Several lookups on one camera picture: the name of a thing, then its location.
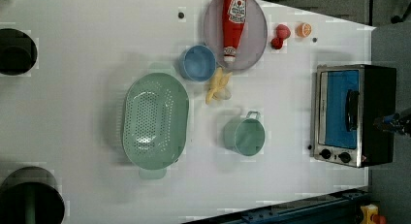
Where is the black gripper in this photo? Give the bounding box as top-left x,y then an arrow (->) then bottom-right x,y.
373,109 -> 411,136

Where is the black oven door handle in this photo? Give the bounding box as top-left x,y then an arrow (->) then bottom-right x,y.
345,89 -> 360,132

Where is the black toaster oven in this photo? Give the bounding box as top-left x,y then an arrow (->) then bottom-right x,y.
313,64 -> 396,168

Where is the blue glass oven door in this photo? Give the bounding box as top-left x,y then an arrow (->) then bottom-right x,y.
318,70 -> 360,149

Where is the yellow red toy object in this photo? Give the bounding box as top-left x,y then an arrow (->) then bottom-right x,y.
360,204 -> 387,224

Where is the black office chair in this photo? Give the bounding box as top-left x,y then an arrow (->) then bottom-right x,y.
391,0 -> 411,24

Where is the orange slice toy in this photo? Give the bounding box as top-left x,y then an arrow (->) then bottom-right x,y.
296,22 -> 312,38

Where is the red green strawberry toy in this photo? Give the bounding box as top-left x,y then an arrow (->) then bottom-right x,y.
275,24 -> 291,40

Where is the grey round plate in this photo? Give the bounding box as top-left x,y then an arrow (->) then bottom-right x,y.
203,0 -> 268,70

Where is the yellow toy banana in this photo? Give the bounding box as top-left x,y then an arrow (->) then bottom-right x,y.
205,67 -> 233,105

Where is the red ketchup bottle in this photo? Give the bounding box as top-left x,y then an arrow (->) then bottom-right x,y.
222,0 -> 247,63

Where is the blue bowl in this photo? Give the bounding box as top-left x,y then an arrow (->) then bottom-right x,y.
178,45 -> 216,82

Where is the green perforated colander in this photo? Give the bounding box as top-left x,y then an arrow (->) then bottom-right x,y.
121,62 -> 189,179

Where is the black cylinder cup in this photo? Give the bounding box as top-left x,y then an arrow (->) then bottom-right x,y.
0,166 -> 65,224

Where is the dark blue frame rail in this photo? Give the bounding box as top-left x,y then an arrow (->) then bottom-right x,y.
186,189 -> 370,224

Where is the green cup with handle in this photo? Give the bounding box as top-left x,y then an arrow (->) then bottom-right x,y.
223,111 -> 266,156

